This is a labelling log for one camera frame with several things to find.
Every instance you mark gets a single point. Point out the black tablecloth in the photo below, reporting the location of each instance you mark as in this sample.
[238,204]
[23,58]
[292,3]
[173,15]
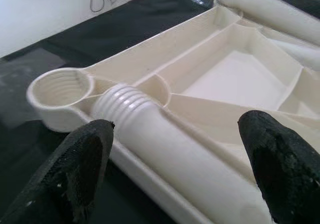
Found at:
[87,33]

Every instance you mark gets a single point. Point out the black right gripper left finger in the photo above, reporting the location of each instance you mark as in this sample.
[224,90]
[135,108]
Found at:
[62,171]

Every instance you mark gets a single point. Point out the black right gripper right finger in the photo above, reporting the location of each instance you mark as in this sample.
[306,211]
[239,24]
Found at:
[287,174]

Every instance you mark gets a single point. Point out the white plastic table leg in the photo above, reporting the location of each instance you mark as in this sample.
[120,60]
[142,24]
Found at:
[175,164]
[262,8]

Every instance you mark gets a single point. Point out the white plastic table top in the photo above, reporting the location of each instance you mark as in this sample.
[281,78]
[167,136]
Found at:
[237,83]

